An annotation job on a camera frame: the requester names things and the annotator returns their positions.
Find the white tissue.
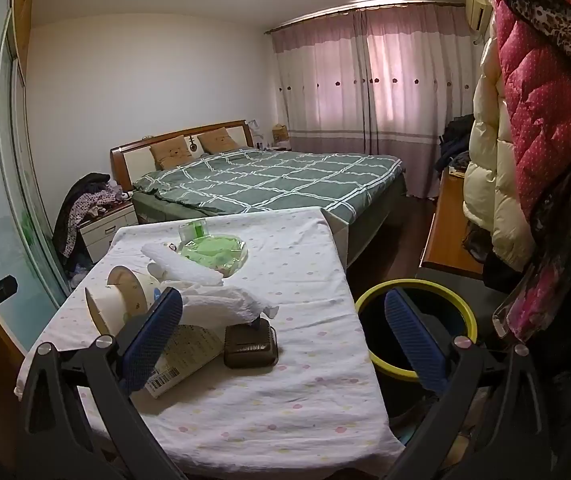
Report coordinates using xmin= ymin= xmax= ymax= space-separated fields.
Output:
xmin=162 ymin=281 xmax=279 ymax=330

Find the white barcode carton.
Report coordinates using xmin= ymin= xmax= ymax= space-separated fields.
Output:
xmin=145 ymin=325 xmax=223 ymax=399

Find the green wet wipes pack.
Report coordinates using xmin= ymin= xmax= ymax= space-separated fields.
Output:
xmin=180 ymin=235 xmax=248 ymax=278

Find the clear green lidded jar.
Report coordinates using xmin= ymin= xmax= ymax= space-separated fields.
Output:
xmin=179 ymin=219 xmax=209 ymax=244

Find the brown plastic box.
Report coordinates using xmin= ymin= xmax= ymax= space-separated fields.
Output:
xmin=223 ymin=318 xmax=279 ymax=370

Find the white towel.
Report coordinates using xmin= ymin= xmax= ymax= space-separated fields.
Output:
xmin=141 ymin=243 xmax=223 ymax=286

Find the yellow rimmed trash bin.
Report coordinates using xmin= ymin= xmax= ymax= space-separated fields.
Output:
xmin=356 ymin=278 xmax=479 ymax=384

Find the sliding wardrobe door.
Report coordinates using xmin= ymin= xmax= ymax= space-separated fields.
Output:
xmin=0 ymin=0 xmax=67 ymax=353

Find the wooden low cabinet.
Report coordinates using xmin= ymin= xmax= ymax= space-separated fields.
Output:
xmin=420 ymin=172 xmax=483 ymax=280

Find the white nightstand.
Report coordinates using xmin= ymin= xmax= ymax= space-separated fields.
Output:
xmin=79 ymin=202 xmax=138 ymax=263

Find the floral pink garment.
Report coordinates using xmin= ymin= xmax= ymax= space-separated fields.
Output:
xmin=491 ymin=257 xmax=564 ymax=342

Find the white dotted table cloth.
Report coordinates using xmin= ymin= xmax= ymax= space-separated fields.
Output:
xmin=13 ymin=206 xmax=407 ymax=479

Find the clothes pile on nightstand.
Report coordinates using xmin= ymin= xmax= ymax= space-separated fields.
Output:
xmin=53 ymin=172 xmax=124 ymax=280

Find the wooden headboard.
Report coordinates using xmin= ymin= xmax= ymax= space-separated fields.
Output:
xmin=110 ymin=119 xmax=254 ymax=192

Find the left brown pillow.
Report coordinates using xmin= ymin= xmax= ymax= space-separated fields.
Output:
xmin=150 ymin=136 xmax=194 ymax=170

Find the brown pillow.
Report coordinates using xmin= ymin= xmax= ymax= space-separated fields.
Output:
xmin=198 ymin=127 xmax=240 ymax=155
xmin=150 ymin=136 xmax=194 ymax=170

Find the cream puffer jacket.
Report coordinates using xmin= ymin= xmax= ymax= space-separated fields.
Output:
xmin=462 ymin=25 xmax=534 ymax=272

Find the green plaid bed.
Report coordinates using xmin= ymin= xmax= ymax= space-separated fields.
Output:
xmin=132 ymin=148 xmax=406 ymax=264

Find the right brown pillow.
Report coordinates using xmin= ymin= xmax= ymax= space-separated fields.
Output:
xmin=198 ymin=127 xmax=240 ymax=155

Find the dark clothes pile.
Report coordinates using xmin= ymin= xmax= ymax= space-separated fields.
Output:
xmin=434 ymin=114 xmax=474 ymax=177

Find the pink white curtain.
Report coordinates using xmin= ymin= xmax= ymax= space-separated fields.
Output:
xmin=269 ymin=3 xmax=482 ymax=198

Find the red dotted quilted jacket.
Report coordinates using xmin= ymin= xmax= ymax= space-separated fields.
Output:
xmin=490 ymin=0 xmax=571 ymax=221

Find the wall air conditioner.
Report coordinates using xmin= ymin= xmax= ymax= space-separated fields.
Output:
xmin=465 ymin=0 xmax=493 ymax=34

